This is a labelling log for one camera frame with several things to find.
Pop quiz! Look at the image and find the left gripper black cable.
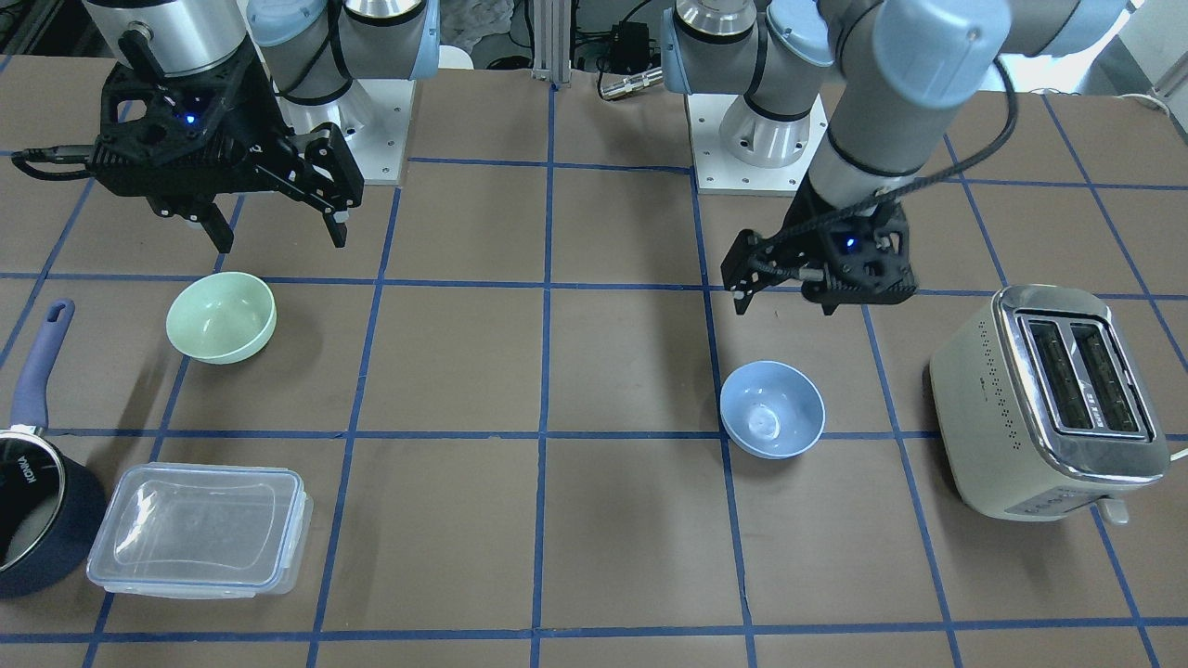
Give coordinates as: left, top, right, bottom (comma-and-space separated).
762, 56, 1022, 265

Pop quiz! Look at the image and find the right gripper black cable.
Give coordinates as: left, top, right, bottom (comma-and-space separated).
10, 147, 97, 182

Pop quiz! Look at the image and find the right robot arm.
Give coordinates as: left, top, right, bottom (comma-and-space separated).
84, 1, 441, 253

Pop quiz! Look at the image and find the silver cable connector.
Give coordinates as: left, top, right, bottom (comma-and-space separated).
598, 67, 665, 102

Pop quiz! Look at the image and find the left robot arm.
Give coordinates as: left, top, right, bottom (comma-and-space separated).
661, 1, 1124, 315

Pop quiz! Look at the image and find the clear plastic food container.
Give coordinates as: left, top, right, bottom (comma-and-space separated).
86, 462, 314, 600

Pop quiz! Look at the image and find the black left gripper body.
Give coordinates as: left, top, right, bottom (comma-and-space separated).
721, 182, 918, 309

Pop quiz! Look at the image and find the green bowl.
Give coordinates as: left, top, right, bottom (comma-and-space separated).
165, 272, 278, 365

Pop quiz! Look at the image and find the black power adapter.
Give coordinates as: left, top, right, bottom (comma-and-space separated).
608, 20, 651, 71

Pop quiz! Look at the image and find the cream toaster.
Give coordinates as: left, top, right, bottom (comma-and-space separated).
928, 285, 1173, 525

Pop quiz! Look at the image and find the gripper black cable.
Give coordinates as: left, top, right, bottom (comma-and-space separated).
762, 56, 1022, 265
10, 147, 97, 182

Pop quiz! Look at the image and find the aluminium frame post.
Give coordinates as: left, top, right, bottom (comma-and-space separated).
524, 1, 575, 90

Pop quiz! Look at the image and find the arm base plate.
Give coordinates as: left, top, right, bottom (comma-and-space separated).
278, 78, 417, 185
685, 95, 827, 196

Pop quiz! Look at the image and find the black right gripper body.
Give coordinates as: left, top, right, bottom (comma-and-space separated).
88, 39, 364, 223

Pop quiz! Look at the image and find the dark blue saucepan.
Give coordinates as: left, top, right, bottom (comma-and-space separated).
1, 300, 107, 599

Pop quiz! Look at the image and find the blue bowl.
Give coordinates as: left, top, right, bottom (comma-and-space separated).
718, 360, 827, 460

